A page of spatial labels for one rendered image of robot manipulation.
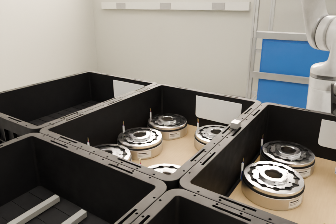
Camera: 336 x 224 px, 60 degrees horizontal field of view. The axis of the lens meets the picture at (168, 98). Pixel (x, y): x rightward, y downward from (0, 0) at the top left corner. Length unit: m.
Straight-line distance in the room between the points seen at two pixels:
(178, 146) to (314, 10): 0.48
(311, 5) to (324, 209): 0.49
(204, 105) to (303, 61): 1.74
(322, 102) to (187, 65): 2.93
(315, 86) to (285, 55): 1.59
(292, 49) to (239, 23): 1.11
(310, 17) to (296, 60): 1.61
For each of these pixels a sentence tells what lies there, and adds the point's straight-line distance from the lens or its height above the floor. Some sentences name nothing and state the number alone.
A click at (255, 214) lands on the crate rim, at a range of 0.36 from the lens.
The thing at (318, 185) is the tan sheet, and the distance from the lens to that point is 0.63.
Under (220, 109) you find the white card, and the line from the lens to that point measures 0.75.
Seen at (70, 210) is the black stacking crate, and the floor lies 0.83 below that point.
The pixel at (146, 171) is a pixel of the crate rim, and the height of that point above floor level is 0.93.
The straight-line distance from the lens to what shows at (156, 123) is 0.74.
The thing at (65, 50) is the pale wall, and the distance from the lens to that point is 4.14.
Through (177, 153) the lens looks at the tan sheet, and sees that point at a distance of 0.67.
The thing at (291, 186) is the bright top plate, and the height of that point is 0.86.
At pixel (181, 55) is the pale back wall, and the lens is 3.73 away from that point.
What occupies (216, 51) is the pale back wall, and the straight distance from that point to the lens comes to 3.53.
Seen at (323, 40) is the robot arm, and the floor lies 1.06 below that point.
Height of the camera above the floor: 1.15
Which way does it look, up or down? 18 degrees down
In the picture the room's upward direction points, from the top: straight up
